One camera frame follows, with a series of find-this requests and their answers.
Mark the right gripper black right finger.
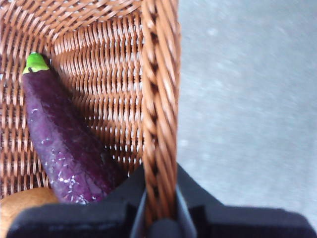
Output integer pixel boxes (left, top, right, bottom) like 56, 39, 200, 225
176, 164, 317, 238

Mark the brown potato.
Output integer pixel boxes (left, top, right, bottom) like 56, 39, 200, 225
0, 187, 59, 236

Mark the brown woven wicker basket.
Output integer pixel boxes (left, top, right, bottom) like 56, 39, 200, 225
0, 0, 182, 227

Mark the purple eggplant with green stem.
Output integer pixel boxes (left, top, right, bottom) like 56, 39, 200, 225
22, 52, 127, 205

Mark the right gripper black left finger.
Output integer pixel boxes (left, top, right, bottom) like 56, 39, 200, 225
6, 164, 147, 238

